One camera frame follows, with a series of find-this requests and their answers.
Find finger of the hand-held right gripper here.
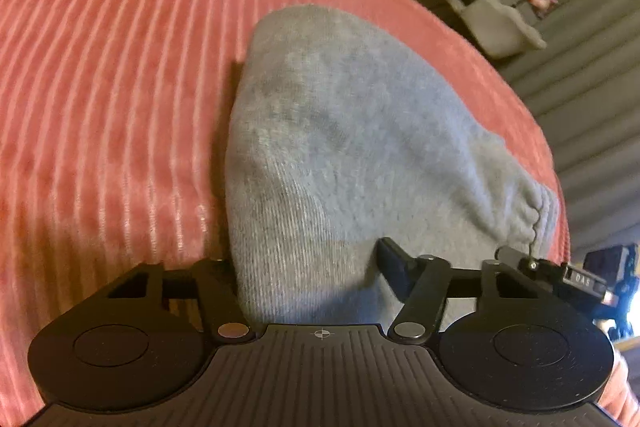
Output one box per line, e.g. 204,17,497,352
494,245,569,282

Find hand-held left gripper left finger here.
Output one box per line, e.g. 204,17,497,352
107,258,254,343

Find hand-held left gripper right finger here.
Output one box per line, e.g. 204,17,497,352
375,236,551,344

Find grey pants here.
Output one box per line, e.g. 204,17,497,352
223,4,560,328

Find pink ribbed blanket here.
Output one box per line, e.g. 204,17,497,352
0,0,640,423

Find white chair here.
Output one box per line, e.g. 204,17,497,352
444,0,549,58

